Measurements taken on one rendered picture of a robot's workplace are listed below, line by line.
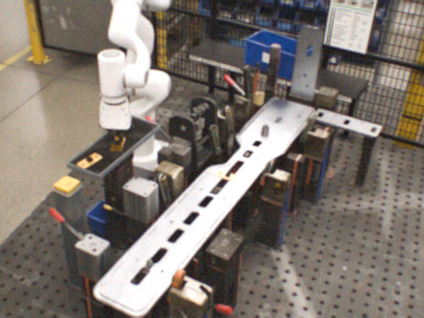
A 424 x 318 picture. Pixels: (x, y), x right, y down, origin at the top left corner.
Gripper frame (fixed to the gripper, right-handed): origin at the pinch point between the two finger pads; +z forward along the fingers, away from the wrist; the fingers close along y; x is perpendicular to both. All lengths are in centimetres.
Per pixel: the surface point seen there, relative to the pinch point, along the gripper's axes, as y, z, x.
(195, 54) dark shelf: 19, 15, 105
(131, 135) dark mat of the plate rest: 3.7, 2.8, 6.1
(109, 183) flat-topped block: -3.3, 17.6, -3.7
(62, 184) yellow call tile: -12.8, 2.9, -24.6
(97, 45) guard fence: -77, 92, 276
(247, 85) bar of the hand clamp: 45, 4, 53
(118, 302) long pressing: 10, 19, -56
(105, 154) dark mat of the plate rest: -2.9, 2.9, -6.4
